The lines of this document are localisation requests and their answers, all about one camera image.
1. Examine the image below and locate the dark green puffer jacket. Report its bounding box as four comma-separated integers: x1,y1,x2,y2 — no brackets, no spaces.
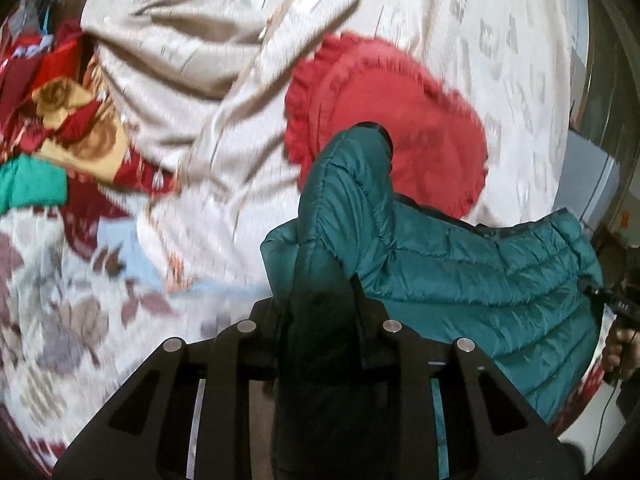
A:
259,121,606,480

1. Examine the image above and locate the person's right hand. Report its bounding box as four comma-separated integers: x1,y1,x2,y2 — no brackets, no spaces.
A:
601,320,640,380

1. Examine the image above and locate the floral red cream blanket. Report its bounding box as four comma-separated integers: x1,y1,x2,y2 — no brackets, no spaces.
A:
1,177,269,478

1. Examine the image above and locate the red heart-shaped pillow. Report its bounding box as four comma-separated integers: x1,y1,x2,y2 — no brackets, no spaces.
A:
284,32,488,219

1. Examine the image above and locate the teal green garment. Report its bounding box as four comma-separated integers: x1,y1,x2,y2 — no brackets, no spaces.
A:
0,155,67,214

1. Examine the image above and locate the red gold patterned cloth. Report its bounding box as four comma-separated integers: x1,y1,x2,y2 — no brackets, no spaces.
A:
1,20,174,195

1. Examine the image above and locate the beige patterned quilt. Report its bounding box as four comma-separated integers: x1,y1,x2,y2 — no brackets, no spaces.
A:
81,0,573,289

